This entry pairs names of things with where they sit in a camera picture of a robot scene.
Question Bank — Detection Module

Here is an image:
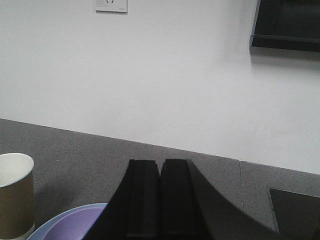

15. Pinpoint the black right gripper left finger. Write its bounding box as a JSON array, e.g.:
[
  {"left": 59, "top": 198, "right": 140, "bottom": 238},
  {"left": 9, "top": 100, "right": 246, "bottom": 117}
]
[{"left": 84, "top": 159, "right": 161, "bottom": 240}]

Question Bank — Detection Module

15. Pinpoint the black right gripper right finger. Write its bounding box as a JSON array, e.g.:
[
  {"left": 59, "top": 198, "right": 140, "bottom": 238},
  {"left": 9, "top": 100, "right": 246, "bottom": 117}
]
[{"left": 159, "top": 158, "right": 283, "bottom": 240}]

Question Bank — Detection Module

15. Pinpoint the purple plastic bowl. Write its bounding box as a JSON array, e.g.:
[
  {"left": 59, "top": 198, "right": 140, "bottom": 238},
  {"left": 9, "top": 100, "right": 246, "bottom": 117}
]
[{"left": 43, "top": 203, "right": 107, "bottom": 240}]

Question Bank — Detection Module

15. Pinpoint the brown paper cup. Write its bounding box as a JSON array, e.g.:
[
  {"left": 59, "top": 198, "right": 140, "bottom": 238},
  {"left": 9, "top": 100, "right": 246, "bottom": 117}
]
[{"left": 0, "top": 153, "right": 35, "bottom": 240}]

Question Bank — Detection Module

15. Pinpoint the light blue plate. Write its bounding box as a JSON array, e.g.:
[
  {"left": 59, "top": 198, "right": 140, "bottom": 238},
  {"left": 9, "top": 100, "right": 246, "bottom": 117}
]
[{"left": 27, "top": 203, "right": 108, "bottom": 240}]

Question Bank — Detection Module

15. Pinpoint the black induction cooktop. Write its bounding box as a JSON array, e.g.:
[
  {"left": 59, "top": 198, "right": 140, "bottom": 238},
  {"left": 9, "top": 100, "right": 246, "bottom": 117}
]
[{"left": 269, "top": 188, "right": 320, "bottom": 240}]

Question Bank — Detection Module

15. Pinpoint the black range hood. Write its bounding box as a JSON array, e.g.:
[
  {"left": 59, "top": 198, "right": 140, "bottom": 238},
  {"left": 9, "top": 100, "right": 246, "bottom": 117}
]
[{"left": 250, "top": 0, "right": 320, "bottom": 53}]

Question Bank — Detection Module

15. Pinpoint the white wall socket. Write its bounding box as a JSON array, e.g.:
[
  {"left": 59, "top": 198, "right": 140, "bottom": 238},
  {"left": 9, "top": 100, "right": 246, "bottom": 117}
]
[{"left": 95, "top": 0, "right": 128, "bottom": 13}]

